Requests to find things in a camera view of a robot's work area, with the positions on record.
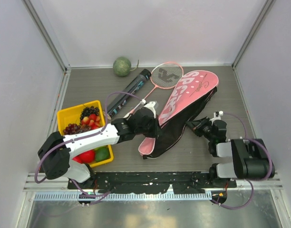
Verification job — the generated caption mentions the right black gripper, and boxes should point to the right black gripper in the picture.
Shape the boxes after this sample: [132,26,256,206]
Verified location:
[186,116,215,142]

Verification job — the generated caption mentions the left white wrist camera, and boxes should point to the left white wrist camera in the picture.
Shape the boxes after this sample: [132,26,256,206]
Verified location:
[141,101,158,117]

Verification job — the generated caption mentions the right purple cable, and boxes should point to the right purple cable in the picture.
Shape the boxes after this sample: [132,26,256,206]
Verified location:
[211,111,273,210]

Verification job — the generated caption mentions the dark grape bunch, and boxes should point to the dark grape bunch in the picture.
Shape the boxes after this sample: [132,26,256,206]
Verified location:
[80,106,100,121]

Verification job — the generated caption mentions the purple cable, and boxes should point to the purple cable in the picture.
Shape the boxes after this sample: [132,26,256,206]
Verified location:
[35,91,145,206]
[211,111,273,210]

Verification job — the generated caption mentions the black shuttlecock tube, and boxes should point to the black shuttlecock tube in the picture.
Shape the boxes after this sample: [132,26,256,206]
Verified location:
[106,69,151,118]

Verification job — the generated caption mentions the white slotted cable duct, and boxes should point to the white slotted cable duct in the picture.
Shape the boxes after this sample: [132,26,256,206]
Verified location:
[34,191,212,201]

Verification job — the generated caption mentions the green melon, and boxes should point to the green melon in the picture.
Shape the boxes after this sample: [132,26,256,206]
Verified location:
[113,57,139,77]

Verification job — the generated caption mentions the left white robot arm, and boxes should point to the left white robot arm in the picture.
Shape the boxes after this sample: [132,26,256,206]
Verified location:
[36,102,161,189]

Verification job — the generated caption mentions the green lime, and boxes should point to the green lime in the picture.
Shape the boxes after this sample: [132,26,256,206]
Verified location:
[95,147,110,162]

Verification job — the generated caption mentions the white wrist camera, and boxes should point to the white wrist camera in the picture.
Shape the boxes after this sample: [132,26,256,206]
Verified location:
[141,101,158,117]
[212,111,223,121]

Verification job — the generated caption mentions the red pepper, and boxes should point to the red pepper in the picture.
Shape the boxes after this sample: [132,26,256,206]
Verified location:
[72,156,83,164]

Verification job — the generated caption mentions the pink racket bag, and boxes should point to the pink racket bag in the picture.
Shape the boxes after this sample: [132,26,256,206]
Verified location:
[138,70,219,160]

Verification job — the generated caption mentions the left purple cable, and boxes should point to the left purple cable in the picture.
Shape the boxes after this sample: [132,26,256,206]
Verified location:
[35,91,145,206]

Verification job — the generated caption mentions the pink racket upper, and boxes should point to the pink racket upper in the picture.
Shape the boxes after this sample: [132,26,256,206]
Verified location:
[129,62,184,114]

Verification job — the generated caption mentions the yellow plastic tray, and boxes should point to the yellow plastic tray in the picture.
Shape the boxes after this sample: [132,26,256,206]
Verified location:
[57,100,114,168]

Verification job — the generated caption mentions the red apple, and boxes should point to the red apple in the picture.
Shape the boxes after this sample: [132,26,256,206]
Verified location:
[79,150,95,163]

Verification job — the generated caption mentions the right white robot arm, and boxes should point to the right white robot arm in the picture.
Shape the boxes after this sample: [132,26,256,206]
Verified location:
[186,117,275,187]

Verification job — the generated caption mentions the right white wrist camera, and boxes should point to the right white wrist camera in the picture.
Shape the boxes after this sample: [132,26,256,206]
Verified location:
[212,111,223,121]

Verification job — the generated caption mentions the red strawberries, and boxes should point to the red strawberries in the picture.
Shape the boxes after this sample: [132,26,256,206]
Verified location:
[80,114,103,130]

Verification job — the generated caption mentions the red grape bunch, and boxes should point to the red grape bunch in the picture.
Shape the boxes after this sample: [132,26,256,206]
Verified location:
[62,123,91,135]

